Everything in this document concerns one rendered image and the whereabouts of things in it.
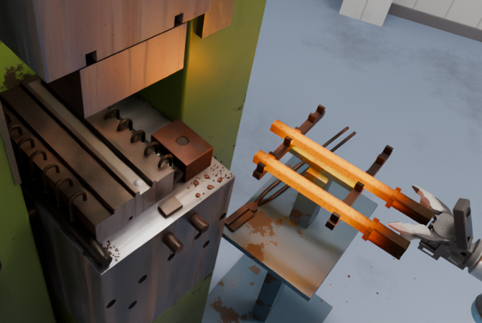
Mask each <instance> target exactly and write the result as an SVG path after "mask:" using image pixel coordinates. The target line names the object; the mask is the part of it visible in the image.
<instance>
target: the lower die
mask: <svg viewBox="0 0 482 323"><path fill-rule="evenodd" d="M40 78H41V77H39V76H38V75H37V74H35V75H32V76H30V77H28V78H25V79H23V80H20V81H19V84H20V85H17V86H15V87H13V88H10V89H8V90H5V91H3V92H1V93H0V101H1V106H2V109H3V112H4V113H8V114H9V115H10V116H11V121H12V123H8V121H7V117H6V116H5V120H6V125H7V128H8V127H10V126H13V125H20V126H21V127H22V130H23V133H24V134H23V135H20V134H19V129H17V128H15V129H12V130H11V131H10V132H9V136H10V139H11V145H12V148H13V151H14V153H15V154H16V155H17V152H16V145H17V143H18V142H19V141H20V140H21V139H23V138H25V137H31V138H33V139H34V142H35V147H34V148H33V147H32V146H31V143H30V141H25V142H24V143H23V144H22V145H21V146H20V149H21V153H22V158H23V161H24V163H25V164H26V165H27V166H28V167H29V157H30V156H31V154H32V153H34V152H35V151H37V150H44V151H46V152H47V160H44V158H43V155H42V154H38V155H36V156H35V157H34V158H33V160H32V161H33V165H34V171H35V174H36V175H37V177H38V178H39V179H40V180H41V181H42V177H41V173H42V170H43V169H44V168H45V167H46V166H47V165H48V164H51V163H56V164H58V165H59V166H60V173H59V174H58V173H56V169H55V167H52V168H50V169H48V170H47V172H46V174H45V176H46V180H47V186H48V188H49V190H50V191H51V192H52V193H53V194H54V195H55V185H56V183H57V182H58V181H59V180H60V179H62V178H63V177H71V178H72V180H73V187H70V186H69V181H65V182H63V183H62V184H61V185H60V186H59V193H60V200H61V202H62V204H63V205H64V206H65V207H66V208H67V209H68V210H69V207H68V200H69V199H70V197H71V196H72V195H73V194H75V193H76V192H79V191H84V192H85V193H86V195H87V200H86V201H83V199H82V195H79V196H78V197H76V198H75V199H74V200H73V202H72V207H73V212H74V216H75V217H76V219H77V220H78V221H79V222H80V223H81V224H82V225H83V226H84V227H85V228H86V229H87V231H88V232H89V233H90V234H91V235H92V236H93V237H94V238H95V239H96V240H97V241H98V242H101V241H102V240H104V239H105V238H107V237H108V236H109V235H111V234H113V233H114V232H115V231H117V230H118V229H120V228H122V227H123V226H124V225H126V224H127V223H129V222H130V221H132V220H133V219H134V218H136V217H137V216H139V215H140V214H141V213H142V212H144V211H146V210H147V209H148V208H150V207H152V206H153V205H155V204H156V203H157V202H159V201H160V200H162V199H163V198H165V197H166V196H167V195H169V194H171V193H172V189H173V181H174V170H173V169H172V168H171V167H170V166H169V165H168V164H167V163H165V162H164V161H163V163H162V165H161V167H160V168H159V167H158V162H159V160H160V159H161V158H160V157H159V156H157V155H156V154H155V153H154V152H153V151H152V150H150V149H149V150H148V153H147V155H144V154H143V152H144V149H145V148H146V147H147V145H145V144H144V143H143V142H142V141H141V140H140V139H139V138H137V137H135V139H134V142H133V143H131V137H132V135H133V133H132V132H130V131H129V130H128V129H127V128H126V127H125V126H124V125H122V126H121V130H120V131H118V124H119V123H120V121H119V120H118V119H116V118H115V117H114V116H113V115H112V114H111V113H110V114H109V116H108V119H105V113H106V112H107V110H106V109H105V108H104V109H103V110H101V111H98V112H97V113H95V114H93V115H91V116H89V117H87V118H86V120H87V121H88V122H89V123H90V124H91V125H92V126H93V127H94V128H96V129H97V130H98V131H99V132H100V133H101V134H102V135H103V136H104V137H105V138H106V139H107V140H109V142H110V143H111V144H112V145H114V147H115V148H117V149H118V150H119V151H120V152H121V153H122V154H123V155H124V156H125V157H126V158H128V159H129V160H130V161H131V162H132V163H133V164H134V165H135V166H136V167H137V168H139V169H140V170H141V171H142V172H143V173H144V174H145V175H146V176H147V177H148V178H149V179H150V180H151V181H152V182H153V185H152V187H151V188H150V189H148V190H146V191H145V192H144V193H142V194H141V195H140V191H139V190H138V189H137V188H136V187H135V186H134V185H133V184H132V183H131V182H130V181H128V180H127V179H126V178H125V177H124V176H123V175H122V174H121V173H120V172H119V171H118V170H117V169H116V168H115V167H114V166H113V165H112V164H111V163H110V162H109V161H108V160H107V159H106V158H105V157H104V156H103V155H102V154H101V153H100V152H99V151H98V150H97V149H95V148H94V147H93V146H92V145H91V144H90V143H89V142H88V141H87V140H86V139H85V138H84V137H83V136H82V135H81V134H80V133H78V132H77V131H76V130H75V129H74V128H73V127H72V126H71V125H70V124H69V123H68V122H67V121H66V120H65V119H64V118H63V117H61V115H60V114H59V113H58V112H57V111H56V110H55V109H54V108H53V107H52V106H51V105H50V104H49V103H48V102H47V101H45V100H44V99H43V98H42V97H41V96H40V95H39V94H38V93H37V92H36V91H35V90H34V89H33V88H32V87H31V86H30V85H28V84H29V83H31V82H33V81H35V80H38V79H40ZM17 156H18V155H17ZM131 216H133V218H132V219H131V220H129V218H130V217H131Z"/></svg>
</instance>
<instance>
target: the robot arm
mask: <svg viewBox="0 0 482 323"><path fill-rule="evenodd" d="M412 188H413V189H414V191H415V192H416V193H417V194H419V196H421V199H420V204H421V205H423V206H424V207H426V208H427V209H429V210H431V211H433V212H434V215H433V220H434V221H433V220H432V222H431V223H430V224H429V225H428V227H426V226H425V225H421V224H419V225H411V224H409V223H401V222H400V221H397V222H393V223H389V224H388V225H389V226H390V227H391V228H393V229H394V230H396V231H397V232H400V235H401V236H402V237H403V238H405V239H407V240H409V241H411V240H414V239H418V240H420V242H419V246H418V247H417V248H418V249H420V250H421V251H422V252H424V253H426V254H428V255H429V256H430V257H432V258H434V259H435V260H436V261H437V260H438V259H439V257H442V258H444V259H445V260H447V261H449V262H450V263H452V264H453V265H455V266H457V267H458V268H460V269H461V270H463V269H464V268H465V267H467V268H468V273H469V274H470V275H472V276H474V277H475V278H477V279H478V280H480V281H482V240H481V239H478V240H477V241H476V242H475V243H472V240H473V226H472V218H471V203H470V200H469V199H464V198H459V199H458V201H457V202H456V204H455V206H454V208H453V214H452V212H451V211H450V209H449V208H448V207H447V206H446V205H445V204H444V203H443V202H441V201H440V200H439V199H438V198H437V197H434V196H433V195H431V194H430V193H429V192H426V191H425V190H423V189H421V188H419V187H417V186H416V185H412ZM423 248H425V249H427V250H429V251H430V252H431V253H434V254H433V255H431V254H429V253H428V252H426V251H424V250H423ZM471 314H472V316H473V319H474V321H475V322H476V323H482V294H480V295H478V296H477V297H476V299H475V301H474V302H473V303H472V305H471Z"/></svg>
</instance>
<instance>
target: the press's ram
mask: <svg viewBox="0 0 482 323"><path fill-rule="evenodd" d="M210 1H211V0H0V40H1V41H2V42H3V43H4V44H5V45H6V46H7V47H8V48H9V49H10V50H11V51H12V52H13V53H14V54H15V55H17V56H18V57H19V58H20V59H21V60H22V61H23V62H24V63H25V64H26V65H28V66H29V67H30V68H31V69H32V70H33V71H34V72H35V73H36V74H37V75H38V76H40V77H41V79H43V81H45V82H46V83H50V82H52V81H53V80H56V79H58V78H61V77H63V76H65V75H68V74H70V73H72V72H74V71H76V70H79V69H81V68H83V67H85V66H86V59H85V55H86V54H88V55H89V56H91V57H92V58H93V59H94V60H95V61H98V60H101V59H103V58H105V57H108V56H110V55H112V54H115V53H117V52H119V51H121V50H124V49H125V48H128V47H130V46H132V45H135V44H137V43H139V42H142V41H144V40H145V39H148V38H150V37H153V36H155V35H157V34H160V33H162V32H164V31H166V30H168V29H171V28H172V27H174V19H176V20H177V21H179V22H180V23H184V22H187V21H189V20H190V19H193V18H195V17H197V16H200V15H202V14H204V13H207V12H208V11H209V8H210Z"/></svg>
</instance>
